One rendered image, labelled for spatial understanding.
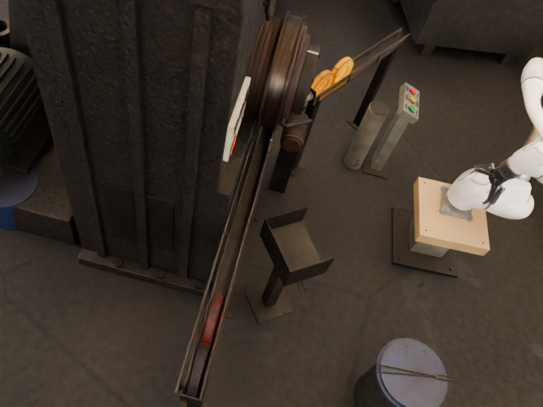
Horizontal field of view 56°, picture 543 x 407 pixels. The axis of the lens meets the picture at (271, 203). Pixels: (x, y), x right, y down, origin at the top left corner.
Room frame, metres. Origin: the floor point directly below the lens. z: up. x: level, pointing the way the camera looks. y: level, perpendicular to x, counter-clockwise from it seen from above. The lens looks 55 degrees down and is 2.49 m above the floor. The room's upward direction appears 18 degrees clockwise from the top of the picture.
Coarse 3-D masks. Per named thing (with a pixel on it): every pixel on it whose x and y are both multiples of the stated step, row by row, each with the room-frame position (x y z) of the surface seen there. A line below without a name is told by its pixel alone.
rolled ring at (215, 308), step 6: (216, 294) 0.78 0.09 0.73; (216, 300) 0.74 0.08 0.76; (216, 306) 0.72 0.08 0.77; (210, 312) 0.69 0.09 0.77; (216, 312) 0.70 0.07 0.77; (210, 318) 0.67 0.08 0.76; (216, 318) 0.67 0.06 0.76; (210, 324) 0.65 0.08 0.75; (216, 324) 0.72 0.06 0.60; (204, 330) 0.63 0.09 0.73; (210, 330) 0.63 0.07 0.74; (204, 336) 0.62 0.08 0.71; (210, 336) 0.62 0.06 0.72; (210, 342) 0.61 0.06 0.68
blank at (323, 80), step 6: (324, 72) 2.10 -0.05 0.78; (330, 72) 2.12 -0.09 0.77; (318, 78) 2.05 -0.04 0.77; (324, 78) 2.07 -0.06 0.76; (330, 78) 2.13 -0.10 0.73; (312, 84) 2.04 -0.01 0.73; (318, 84) 2.04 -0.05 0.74; (324, 84) 2.12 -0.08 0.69; (330, 84) 2.14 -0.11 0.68; (318, 90) 2.06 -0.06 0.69
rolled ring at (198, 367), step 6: (204, 342) 0.60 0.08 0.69; (204, 348) 0.57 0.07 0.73; (198, 354) 0.54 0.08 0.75; (204, 354) 0.55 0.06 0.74; (198, 360) 0.52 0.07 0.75; (204, 360) 0.53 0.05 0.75; (198, 366) 0.50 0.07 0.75; (192, 372) 0.48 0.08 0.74; (198, 372) 0.48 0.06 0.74; (192, 378) 0.46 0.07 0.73; (198, 378) 0.47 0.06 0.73; (192, 384) 0.45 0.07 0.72; (198, 384) 0.45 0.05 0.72; (192, 390) 0.43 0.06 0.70; (192, 396) 0.42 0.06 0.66
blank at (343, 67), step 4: (340, 60) 2.21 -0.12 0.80; (344, 60) 2.22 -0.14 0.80; (348, 60) 2.23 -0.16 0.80; (352, 60) 2.26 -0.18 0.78; (336, 64) 2.19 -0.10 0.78; (340, 64) 2.19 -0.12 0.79; (344, 64) 2.20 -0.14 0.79; (348, 64) 2.23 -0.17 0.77; (352, 64) 2.27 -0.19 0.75; (336, 68) 2.17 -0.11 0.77; (340, 68) 2.18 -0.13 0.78; (344, 68) 2.26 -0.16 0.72; (348, 68) 2.25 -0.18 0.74; (332, 72) 2.17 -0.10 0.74; (336, 72) 2.16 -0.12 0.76; (340, 72) 2.19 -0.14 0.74; (344, 72) 2.24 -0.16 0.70; (348, 72) 2.26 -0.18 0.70; (336, 76) 2.17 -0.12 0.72; (340, 76) 2.22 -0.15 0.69; (344, 76) 2.24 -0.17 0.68; (336, 80) 2.18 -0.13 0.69
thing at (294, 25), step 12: (288, 24) 1.61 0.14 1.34; (300, 24) 1.63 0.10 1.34; (288, 36) 1.55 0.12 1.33; (300, 36) 1.55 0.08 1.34; (288, 48) 1.50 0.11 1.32; (276, 60) 1.46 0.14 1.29; (288, 60) 1.47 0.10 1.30; (276, 72) 1.43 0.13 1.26; (288, 72) 1.43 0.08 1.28; (276, 84) 1.41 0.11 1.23; (276, 96) 1.39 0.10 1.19; (264, 108) 1.38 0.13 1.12; (276, 108) 1.38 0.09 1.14; (264, 120) 1.39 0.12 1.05; (276, 120) 1.37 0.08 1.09
